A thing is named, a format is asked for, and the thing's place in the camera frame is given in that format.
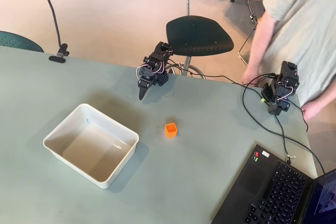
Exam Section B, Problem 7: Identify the person in grey t-shirt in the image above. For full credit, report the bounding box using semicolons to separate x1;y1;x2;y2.
262;0;336;107

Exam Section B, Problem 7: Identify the small orange cube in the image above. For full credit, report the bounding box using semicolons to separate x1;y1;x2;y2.
164;122;179;140

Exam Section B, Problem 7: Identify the white plastic bin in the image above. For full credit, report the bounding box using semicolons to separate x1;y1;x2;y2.
43;103;140;190

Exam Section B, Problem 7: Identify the black leader arm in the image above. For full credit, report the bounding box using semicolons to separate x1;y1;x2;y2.
261;60;300;116

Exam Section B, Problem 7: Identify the person's left forearm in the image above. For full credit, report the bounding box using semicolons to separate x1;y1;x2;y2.
319;91;336;114

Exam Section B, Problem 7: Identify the person's right hand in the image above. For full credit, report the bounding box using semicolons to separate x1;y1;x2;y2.
240;66;259;86

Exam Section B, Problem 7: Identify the person's left hand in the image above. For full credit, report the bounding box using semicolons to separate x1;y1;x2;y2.
301;102;326;121

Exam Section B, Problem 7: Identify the black usb cable with tag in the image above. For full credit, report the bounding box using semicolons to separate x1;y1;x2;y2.
274;113;297;166

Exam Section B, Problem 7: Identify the thin black cable between arms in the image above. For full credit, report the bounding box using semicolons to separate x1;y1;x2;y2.
167;60;276;86

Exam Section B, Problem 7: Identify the dark green perforated stool chair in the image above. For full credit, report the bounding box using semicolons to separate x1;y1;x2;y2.
165;0;235;79

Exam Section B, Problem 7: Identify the metal tube frame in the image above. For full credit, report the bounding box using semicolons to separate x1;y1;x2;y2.
238;22;259;67

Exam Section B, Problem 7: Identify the person's right forearm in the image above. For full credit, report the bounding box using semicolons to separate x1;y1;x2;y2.
249;10;279;78

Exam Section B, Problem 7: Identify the black laptop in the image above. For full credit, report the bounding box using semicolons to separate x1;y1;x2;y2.
211;144;336;224

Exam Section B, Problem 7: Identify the black cable over table edge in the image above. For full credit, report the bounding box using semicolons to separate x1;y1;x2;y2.
287;100;309;133

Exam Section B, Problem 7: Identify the long black looped cable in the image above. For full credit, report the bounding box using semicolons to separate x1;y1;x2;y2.
241;73;326;175

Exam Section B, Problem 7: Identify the black gooseneck clamp holder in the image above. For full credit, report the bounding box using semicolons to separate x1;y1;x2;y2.
45;0;70;64

